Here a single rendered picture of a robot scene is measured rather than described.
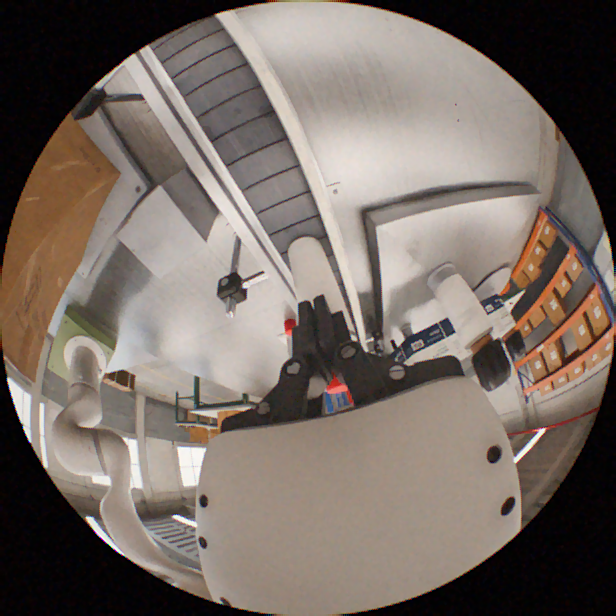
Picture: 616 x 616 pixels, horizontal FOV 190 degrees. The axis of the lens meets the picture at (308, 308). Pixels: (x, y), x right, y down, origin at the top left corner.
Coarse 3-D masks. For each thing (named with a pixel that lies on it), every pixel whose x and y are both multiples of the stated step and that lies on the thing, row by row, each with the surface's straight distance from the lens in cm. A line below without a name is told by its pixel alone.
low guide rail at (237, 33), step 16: (224, 16) 27; (240, 32) 24; (240, 48) 24; (256, 48) 23; (256, 64) 22; (272, 80) 21; (272, 96) 21; (288, 112) 21; (288, 128) 21; (304, 144) 21; (304, 160) 21; (320, 192) 23; (320, 208) 23; (336, 240) 26; (336, 256) 28; (352, 288) 34; (352, 304) 38
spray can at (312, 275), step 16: (304, 240) 28; (304, 256) 25; (320, 256) 25; (304, 272) 23; (320, 272) 23; (304, 288) 22; (320, 288) 21; (336, 288) 22; (336, 304) 20; (352, 336) 19; (336, 384) 17
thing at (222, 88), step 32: (192, 32) 31; (224, 32) 29; (192, 64) 28; (224, 64) 26; (192, 96) 26; (224, 96) 25; (256, 96) 25; (224, 128) 25; (256, 128) 24; (224, 160) 25; (256, 160) 24; (288, 160) 25; (256, 192) 26; (288, 192) 26; (288, 224) 28; (320, 224) 29; (288, 256) 31; (352, 320) 50
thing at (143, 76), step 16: (128, 64) 22; (144, 64) 22; (144, 80) 20; (144, 96) 19; (160, 96) 19; (160, 112) 18; (176, 112) 18; (176, 128) 17; (176, 144) 17; (192, 144) 17; (192, 160) 17; (208, 160) 18; (208, 176) 17; (208, 192) 17; (224, 192) 17; (224, 208) 18; (240, 224) 18; (256, 240) 19; (256, 256) 20; (272, 272) 22; (288, 288) 24
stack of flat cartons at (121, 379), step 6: (114, 372) 420; (120, 372) 427; (126, 372) 431; (102, 378) 461; (108, 378) 414; (114, 378) 418; (120, 378) 424; (126, 378) 430; (132, 378) 436; (114, 384) 446; (120, 384) 424; (126, 384) 427; (132, 384) 434; (126, 390) 464; (132, 390) 440
